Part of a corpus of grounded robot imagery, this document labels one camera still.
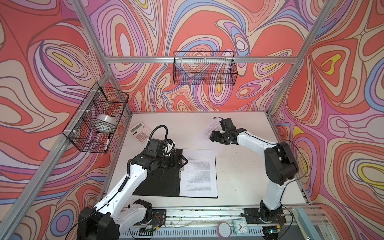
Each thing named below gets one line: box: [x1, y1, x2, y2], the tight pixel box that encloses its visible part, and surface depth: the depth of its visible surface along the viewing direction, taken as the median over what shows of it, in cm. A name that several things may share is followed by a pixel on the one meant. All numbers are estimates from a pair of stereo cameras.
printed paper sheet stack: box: [179, 148, 218, 197], surface depth 88 cm
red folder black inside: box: [131, 148, 219, 199], surface depth 83 cm
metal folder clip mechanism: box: [178, 154, 187, 179], surface depth 71 cm
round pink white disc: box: [217, 222, 232, 239], surface depth 67 cm
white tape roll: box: [93, 114, 118, 127], surface depth 75 cm
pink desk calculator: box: [128, 122, 152, 144], surface depth 107 cm
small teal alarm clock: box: [233, 219, 249, 236], surface depth 70 cm
